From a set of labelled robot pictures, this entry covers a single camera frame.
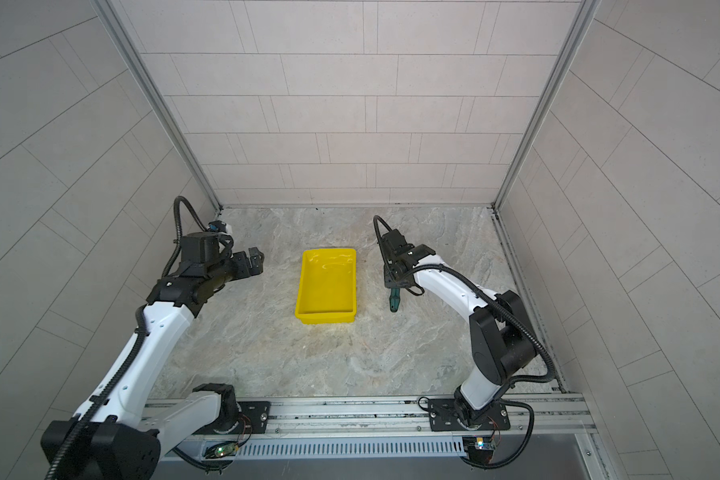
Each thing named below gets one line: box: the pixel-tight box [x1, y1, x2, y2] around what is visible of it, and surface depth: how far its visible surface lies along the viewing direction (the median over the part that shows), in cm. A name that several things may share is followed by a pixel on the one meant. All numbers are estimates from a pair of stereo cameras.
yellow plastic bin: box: [294, 248, 357, 325], surface depth 93 cm
